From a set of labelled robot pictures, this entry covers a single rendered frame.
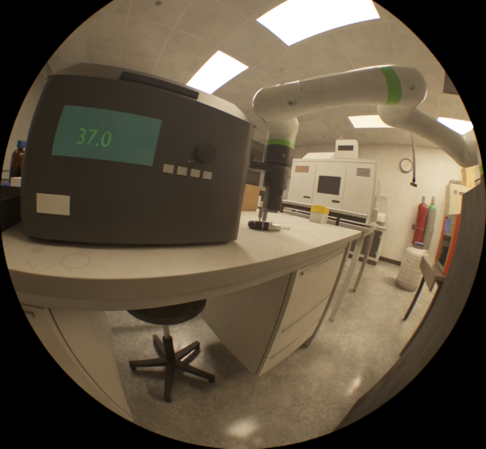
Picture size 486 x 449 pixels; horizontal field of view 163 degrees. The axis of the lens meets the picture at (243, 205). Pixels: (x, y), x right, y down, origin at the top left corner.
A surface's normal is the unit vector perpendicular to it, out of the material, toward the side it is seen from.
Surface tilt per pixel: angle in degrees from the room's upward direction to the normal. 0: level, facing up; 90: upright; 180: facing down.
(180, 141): 90
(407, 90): 136
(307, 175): 90
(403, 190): 90
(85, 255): 0
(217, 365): 0
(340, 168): 90
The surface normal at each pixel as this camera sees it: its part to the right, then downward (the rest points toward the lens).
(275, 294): -0.77, -0.07
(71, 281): 0.62, 0.15
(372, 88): -0.27, 0.70
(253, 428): 0.15, -0.99
